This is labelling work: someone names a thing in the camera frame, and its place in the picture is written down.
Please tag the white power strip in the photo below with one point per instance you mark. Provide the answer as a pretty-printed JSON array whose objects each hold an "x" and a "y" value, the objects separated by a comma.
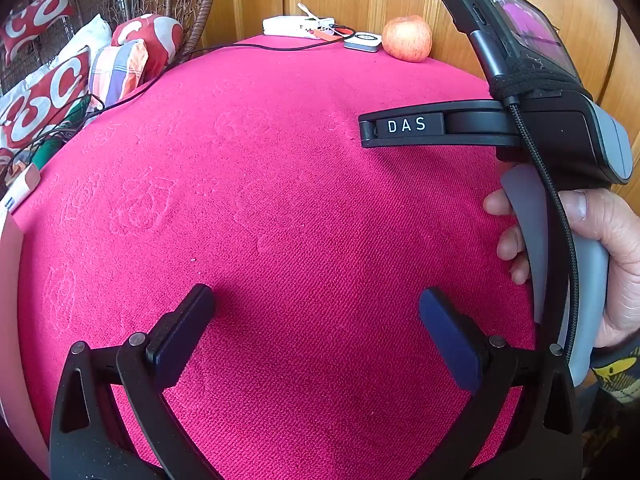
[{"x": 22, "y": 187}]

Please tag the white power bank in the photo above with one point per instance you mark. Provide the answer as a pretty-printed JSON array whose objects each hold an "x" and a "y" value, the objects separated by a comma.
[{"x": 290, "y": 26}]

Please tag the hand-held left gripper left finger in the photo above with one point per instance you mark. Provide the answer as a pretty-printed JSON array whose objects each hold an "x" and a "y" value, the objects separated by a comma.
[{"x": 180, "y": 335}]

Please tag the red and white cushions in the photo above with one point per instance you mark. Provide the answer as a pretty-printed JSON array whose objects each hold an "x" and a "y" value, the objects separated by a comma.
[{"x": 92, "y": 35}]

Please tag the red apple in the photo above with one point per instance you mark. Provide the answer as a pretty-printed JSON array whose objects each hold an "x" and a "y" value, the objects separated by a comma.
[{"x": 407, "y": 37}]

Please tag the magenta tablecloth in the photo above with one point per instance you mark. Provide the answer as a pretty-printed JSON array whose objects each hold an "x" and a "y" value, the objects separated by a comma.
[{"x": 300, "y": 210}]

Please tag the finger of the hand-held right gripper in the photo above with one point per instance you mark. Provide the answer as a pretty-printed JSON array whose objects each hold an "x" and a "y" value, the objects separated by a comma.
[{"x": 400, "y": 127}]

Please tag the small hanging red-white cushion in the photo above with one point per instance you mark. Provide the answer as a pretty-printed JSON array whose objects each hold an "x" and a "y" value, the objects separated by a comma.
[{"x": 35, "y": 20}]

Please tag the round red-white cushion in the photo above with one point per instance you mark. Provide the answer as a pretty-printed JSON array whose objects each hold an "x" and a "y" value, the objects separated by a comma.
[{"x": 155, "y": 35}]

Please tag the person's right hand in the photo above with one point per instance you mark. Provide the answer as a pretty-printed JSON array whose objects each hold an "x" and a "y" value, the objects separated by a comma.
[{"x": 620, "y": 260}]

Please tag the plaid cushion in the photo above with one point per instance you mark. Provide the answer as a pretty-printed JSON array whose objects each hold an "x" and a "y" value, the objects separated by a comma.
[{"x": 117, "y": 72}]

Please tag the square red-white cushion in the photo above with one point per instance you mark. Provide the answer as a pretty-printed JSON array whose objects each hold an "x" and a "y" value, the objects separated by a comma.
[{"x": 50, "y": 95}]

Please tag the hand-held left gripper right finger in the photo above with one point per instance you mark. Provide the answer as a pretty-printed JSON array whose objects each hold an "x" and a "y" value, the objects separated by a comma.
[{"x": 450, "y": 340}]

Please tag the green cloth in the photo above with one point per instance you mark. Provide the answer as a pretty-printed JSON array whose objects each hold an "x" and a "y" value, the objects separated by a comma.
[{"x": 50, "y": 152}]

